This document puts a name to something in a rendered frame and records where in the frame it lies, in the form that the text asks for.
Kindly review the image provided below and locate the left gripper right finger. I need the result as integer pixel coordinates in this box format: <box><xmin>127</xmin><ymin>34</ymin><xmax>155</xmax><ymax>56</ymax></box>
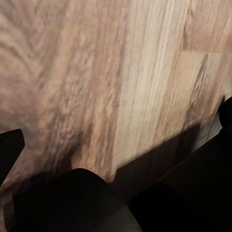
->
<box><xmin>217</xmin><ymin>128</ymin><xmax>232</xmax><ymax>167</ymax></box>

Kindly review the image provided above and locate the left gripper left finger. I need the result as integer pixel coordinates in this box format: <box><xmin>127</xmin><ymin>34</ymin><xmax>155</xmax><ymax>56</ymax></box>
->
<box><xmin>0</xmin><ymin>129</ymin><xmax>25</xmax><ymax>187</ymax></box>

